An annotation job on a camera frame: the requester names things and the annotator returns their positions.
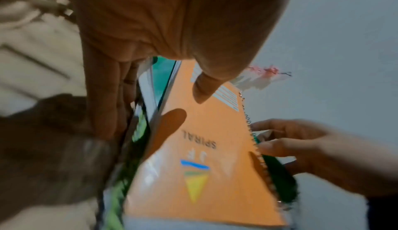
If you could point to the person's left hand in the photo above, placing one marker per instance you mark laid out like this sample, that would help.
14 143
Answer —
174 20

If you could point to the person's right hand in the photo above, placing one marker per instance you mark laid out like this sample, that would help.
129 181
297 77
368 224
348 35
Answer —
339 155

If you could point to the orange spiral notebook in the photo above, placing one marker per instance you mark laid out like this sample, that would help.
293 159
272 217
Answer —
205 155

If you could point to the teal cover book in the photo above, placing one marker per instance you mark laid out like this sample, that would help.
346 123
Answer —
163 76

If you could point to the dark green notebook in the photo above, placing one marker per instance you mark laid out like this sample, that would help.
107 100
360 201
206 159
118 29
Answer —
281 177

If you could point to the pink white paper scrap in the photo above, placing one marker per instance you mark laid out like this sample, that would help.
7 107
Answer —
264 75

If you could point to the green white patterned book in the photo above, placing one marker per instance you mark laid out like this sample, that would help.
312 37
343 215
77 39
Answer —
124 175

